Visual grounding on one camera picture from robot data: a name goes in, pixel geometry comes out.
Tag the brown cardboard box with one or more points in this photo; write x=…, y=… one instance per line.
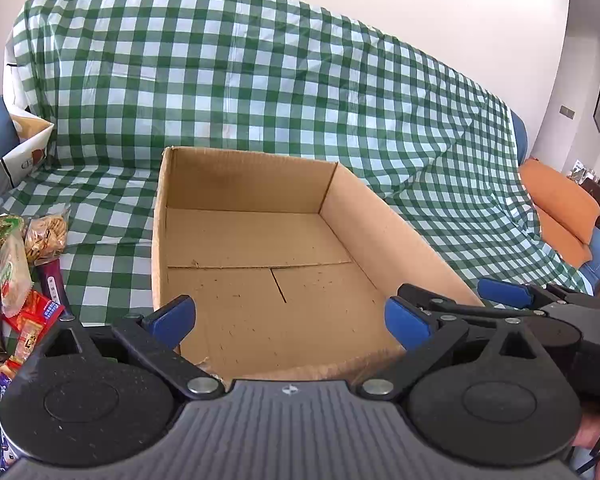
x=290, y=262

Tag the green checkered cloth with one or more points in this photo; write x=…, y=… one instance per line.
x=124, y=80

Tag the wall light switch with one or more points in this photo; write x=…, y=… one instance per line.
x=567, y=112

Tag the purple candy pack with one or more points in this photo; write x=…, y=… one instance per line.
x=52, y=283

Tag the person right hand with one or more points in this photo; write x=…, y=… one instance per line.
x=588, y=434

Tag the white green sachima pack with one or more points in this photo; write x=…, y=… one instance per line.
x=15, y=277

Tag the clear bag of biscuits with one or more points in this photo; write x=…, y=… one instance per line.
x=46, y=238

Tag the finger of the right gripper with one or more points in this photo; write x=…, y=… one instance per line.
x=516, y=296
x=422, y=302

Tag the red chip packet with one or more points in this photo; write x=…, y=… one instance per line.
x=34, y=320

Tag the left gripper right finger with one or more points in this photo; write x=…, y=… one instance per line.
x=429, y=339

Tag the white paper bag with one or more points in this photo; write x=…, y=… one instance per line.
x=33, y=131

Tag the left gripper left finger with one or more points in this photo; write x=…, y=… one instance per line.
x=152, y=342

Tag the orange cushion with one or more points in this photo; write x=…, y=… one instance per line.
x=566, y=211

